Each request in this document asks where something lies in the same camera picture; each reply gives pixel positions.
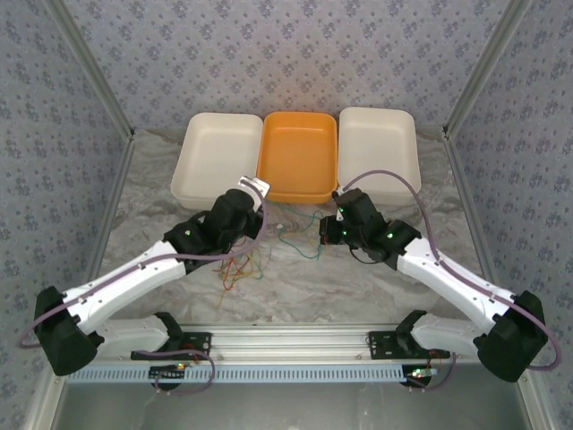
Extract thin red wire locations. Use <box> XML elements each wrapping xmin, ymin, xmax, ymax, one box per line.
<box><xmin>213</xmin><ymin>253</ymin><xmax>265</xmax><ymax>293</ymax></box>

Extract white plastic tray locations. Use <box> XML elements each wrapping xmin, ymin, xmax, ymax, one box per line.
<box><xmin>338</xmin><ymin>106</ymin><xmax>423</xmax><ymax>202</ymax></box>
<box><xmin>170</xmin><ymin>112</ymin><xmax>264</xmax><ymax>211</ymax></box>

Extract orange plastic tray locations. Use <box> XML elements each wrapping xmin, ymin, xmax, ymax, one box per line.
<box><xmin>255</xmin><ymin>110</ymin><xmax>338</xmax><ymax>205</ymax></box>

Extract small circuit board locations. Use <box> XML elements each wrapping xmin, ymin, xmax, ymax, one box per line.
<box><xmin>149</xmin><ymin>365</ymin><xmax>188</xmax><ymax>381</ymax></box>
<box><xmin>405</xmin><ymin>366</ymin><xmax>439</xmax><ymax>387</ymax></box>

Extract grey metal panel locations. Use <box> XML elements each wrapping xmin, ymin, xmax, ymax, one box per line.
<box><xmin>56</xmin><ymin>380</ymin><xmax>527</xmax><ymax>430</ymax></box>

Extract aluminium table side rail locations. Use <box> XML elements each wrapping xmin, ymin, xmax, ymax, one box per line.
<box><xmin>24</xmin><ymin>132</ymin><xmax>138</xmax><ymax>430</ymax></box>
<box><xmin>441</xmin><ymin>129</ymin><xmax>541</xmax><ymax>386</ymax></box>

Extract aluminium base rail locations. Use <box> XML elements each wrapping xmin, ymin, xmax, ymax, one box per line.
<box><xmin>178</xmin><ymin>321</ymin><xmax>420</xmax><ymax>362</ymax></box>

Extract white slotted cable duct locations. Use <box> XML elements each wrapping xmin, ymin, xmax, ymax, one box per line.
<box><xmin>66</xmin><ymin>357</ymin><xmax>415</xmax><ymax>384</ymax></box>

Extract aluminium frame post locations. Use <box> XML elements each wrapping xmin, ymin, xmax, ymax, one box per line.
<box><xmin>441</xmin><ymin>0</ymin><xmax>536</xmax><ymax>135</ymax></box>
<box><xmin>44</xmin><ymin>0</ymin><xmax>136</xmax><ymax>141</ymax></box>

